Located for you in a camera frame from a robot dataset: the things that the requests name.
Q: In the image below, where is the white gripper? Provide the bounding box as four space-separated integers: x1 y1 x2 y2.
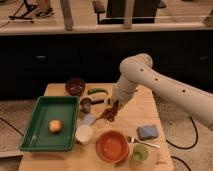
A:
108 96 128 109

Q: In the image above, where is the dark red grape bunch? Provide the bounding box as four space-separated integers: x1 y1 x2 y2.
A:
101 103 119 122

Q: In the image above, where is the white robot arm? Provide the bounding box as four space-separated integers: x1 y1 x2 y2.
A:
111 53 213 132

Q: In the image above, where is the small metal cup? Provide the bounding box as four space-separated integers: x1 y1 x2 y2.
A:
80 98 92 113

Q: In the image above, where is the white paper cup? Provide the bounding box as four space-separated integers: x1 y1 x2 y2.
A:
75 125 93 144

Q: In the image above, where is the green plastic cup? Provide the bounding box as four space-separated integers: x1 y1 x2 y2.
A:
132 144 149 162

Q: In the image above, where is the blue sponge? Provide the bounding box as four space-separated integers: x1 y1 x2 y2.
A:
137 125 159 140

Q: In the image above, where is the silver fork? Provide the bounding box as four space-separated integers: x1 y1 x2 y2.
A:
126 136 160 149

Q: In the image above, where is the dark maroon bowl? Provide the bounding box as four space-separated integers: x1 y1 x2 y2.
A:
65 78 85 96

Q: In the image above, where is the orange bowl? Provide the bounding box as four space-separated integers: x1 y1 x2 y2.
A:
95 130 129 163

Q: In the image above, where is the yellow-red apple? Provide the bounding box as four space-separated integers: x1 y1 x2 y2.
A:
49 120 62 133

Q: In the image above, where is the green plastic tray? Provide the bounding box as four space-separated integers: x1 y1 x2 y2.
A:
19 96 79 152

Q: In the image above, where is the black office chair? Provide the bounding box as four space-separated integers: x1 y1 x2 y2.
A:
92 0 166 24

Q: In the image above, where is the yellow-handled spatula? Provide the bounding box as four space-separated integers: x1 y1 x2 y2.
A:
81 113 101 126

